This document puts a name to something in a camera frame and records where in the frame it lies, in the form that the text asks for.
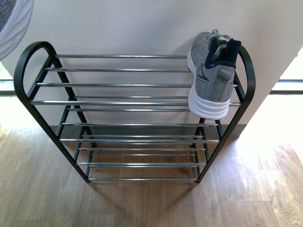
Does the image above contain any grey sneaker white sole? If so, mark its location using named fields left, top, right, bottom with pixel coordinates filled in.
left=187, top=29, right=241, bottom=120

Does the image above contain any black metal shoe rack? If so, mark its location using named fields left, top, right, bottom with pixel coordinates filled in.
left=14, top=42, right=256, bottom=183

